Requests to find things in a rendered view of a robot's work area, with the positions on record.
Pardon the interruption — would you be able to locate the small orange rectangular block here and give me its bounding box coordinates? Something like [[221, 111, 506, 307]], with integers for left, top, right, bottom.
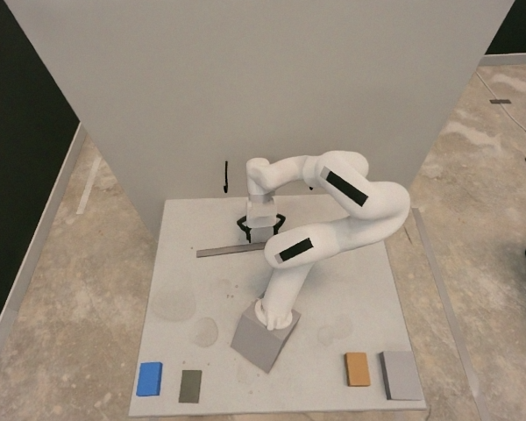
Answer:
[[344, 352, 371, 387]]

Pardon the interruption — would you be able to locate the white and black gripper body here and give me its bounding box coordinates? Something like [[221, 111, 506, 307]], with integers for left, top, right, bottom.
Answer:
[[245, 197, 276, 228]]

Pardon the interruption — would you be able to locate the blue rectangular block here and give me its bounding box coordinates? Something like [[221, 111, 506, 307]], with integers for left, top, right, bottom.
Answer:
[[136, 361, 163, 397]]

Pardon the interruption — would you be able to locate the grey bar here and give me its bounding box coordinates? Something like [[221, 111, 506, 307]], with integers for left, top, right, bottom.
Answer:
[[196, 242, 267, 258]]

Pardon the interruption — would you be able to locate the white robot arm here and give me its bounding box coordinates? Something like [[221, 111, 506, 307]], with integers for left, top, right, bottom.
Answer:
[[246, 151, 410, 330]]

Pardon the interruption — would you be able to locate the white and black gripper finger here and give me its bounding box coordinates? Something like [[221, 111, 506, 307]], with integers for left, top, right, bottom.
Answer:
[[237, 215, 252, 243], [272, 213, 286, 235]]

